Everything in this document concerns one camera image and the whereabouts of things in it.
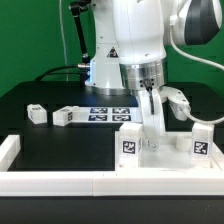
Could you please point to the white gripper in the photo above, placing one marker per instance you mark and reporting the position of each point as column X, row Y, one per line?
column 151, row 111

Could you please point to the white square tabletop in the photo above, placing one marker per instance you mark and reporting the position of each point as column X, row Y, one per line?
column 174, row 153

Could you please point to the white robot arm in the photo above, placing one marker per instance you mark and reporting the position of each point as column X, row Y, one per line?
column 131, row 36

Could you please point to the white U-shaped fence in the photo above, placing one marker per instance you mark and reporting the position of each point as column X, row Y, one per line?
column 143, row 181

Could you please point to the white marker base sheet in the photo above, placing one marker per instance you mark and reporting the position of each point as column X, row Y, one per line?
column 106, row 115

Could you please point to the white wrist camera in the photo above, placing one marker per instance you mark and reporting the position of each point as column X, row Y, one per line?
column 177, row 101

